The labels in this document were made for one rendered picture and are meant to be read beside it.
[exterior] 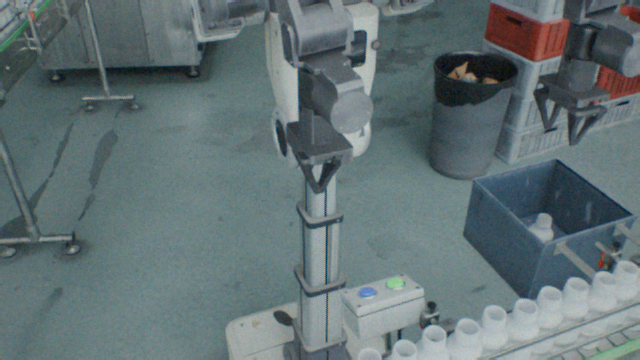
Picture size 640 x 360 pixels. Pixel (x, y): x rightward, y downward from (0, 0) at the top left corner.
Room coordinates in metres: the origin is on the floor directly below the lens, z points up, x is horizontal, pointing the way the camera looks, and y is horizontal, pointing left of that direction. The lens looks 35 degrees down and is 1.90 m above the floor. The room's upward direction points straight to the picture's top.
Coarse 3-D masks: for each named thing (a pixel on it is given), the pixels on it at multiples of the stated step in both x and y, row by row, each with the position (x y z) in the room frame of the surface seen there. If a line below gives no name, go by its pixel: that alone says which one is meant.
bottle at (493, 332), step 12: (492, 312) 0.67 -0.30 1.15; (504, 312) 0.66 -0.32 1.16; (480, 324) 0.66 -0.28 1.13; (492, 324) 0.64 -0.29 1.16; (504, 324) 0.64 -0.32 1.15; (480, 336) 0.64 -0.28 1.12; (492, 336) 0.63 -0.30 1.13; (504, 336) 0.64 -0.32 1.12; (492, 348) 0.62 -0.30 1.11; (504, 348) 0.64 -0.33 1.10
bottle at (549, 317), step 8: (544, 288) 0.71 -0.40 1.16; (552, 288) 0.71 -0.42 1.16; (544, 296) 0.71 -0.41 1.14; (552, 296) 0.71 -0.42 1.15; (560, 296) 0.69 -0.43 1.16; (544, 304) 0.69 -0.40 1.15; (552, 304) 0.68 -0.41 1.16; (560, 304) 0.69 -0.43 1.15; (544, 312) 0.68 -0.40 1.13; (552, 312) 0.68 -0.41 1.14; (560, 312) 0.69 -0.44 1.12; (536, 320) 0.68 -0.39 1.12; (544, 320) 0.67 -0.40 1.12; (552, 320) 0.67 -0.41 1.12; (560, 320) 0.68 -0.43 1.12; (544, 328) 0.67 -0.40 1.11; (552, 328) 0.67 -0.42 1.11; (536, 344) 0.67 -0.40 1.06; (544, 344) 0.67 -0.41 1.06; (552, 344) 0.68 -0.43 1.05; (536, 352) 0.67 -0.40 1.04; (544, 352) 0.67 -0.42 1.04
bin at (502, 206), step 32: (544, 160) 1.45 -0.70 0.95; (480, 192) 1.32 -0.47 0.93; (512, 192) 1.41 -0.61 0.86; (544, 192) 1.46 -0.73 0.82; (576, 192) 1.37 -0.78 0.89; (480, 224) 1.29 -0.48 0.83; (512, 224) 1.18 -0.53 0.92; (576, 224) 1.34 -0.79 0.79; (608, 224) 1.15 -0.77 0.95; (512, 256) 1.15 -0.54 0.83; (544, 256) 1.08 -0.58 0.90; (576, 256) 1.05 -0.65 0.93; (512, 288) 1.13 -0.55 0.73
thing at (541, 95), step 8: (544, 88) 0.90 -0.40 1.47; (536, 96) 0.88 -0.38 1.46; (544, 96) 0.88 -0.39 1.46; (536, 104) 0.88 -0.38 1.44; (544, 104) 0.88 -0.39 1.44; (544, 112) 0.88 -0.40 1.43; (552, 112) 0.89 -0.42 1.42; (544, 120) 0.88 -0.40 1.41; (552, 120) 0.88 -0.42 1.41; (544, 128) 0.88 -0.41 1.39
